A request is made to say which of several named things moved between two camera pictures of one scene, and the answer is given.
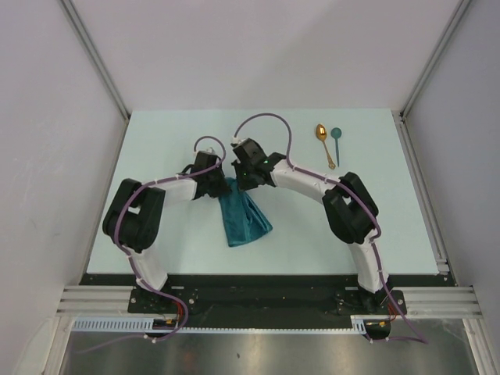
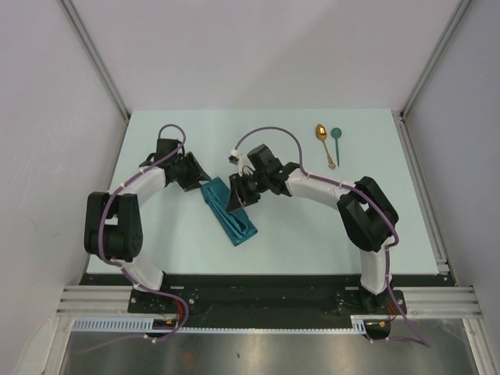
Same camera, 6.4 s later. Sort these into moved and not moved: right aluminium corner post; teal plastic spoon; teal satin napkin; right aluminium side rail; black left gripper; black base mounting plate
Moved: black left gripper; teal satin napkin
Not moved: black base mounting plate; right aluminium corner post; teal plastic spoon; right aluminium side rail
